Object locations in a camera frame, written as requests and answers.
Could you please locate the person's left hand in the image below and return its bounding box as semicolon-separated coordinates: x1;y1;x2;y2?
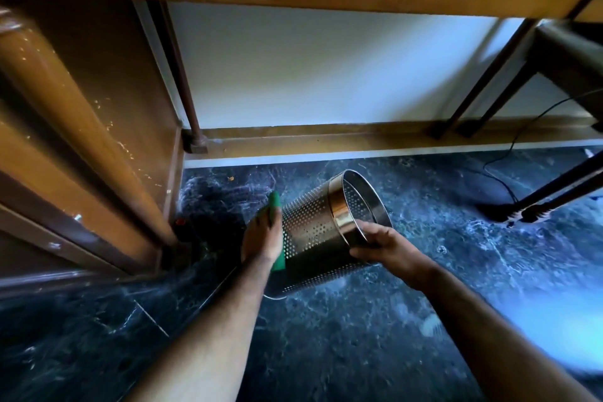
240;207;284;269

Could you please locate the black cable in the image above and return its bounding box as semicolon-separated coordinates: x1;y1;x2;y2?
471;88;603;209

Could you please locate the brown wooden skirting board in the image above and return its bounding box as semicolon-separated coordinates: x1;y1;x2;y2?
184;115;603;163

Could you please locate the person's left forearm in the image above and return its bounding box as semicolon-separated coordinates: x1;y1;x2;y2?
125;257;282;402

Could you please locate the small red black object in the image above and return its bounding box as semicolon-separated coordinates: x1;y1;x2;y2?
171;217;195;241

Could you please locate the person's right hand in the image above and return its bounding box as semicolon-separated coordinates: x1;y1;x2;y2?
350;220;442;292

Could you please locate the perforated steel waste bin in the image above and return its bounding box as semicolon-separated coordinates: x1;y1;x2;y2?
275;169;394;295

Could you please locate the person's right forearm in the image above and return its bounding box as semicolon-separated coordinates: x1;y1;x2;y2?
417;261;600;402

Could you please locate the dark metal pipe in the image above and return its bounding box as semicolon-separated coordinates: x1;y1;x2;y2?
146;0;209;154

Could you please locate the green cleaning cloth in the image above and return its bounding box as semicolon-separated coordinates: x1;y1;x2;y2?
268;191;288;273

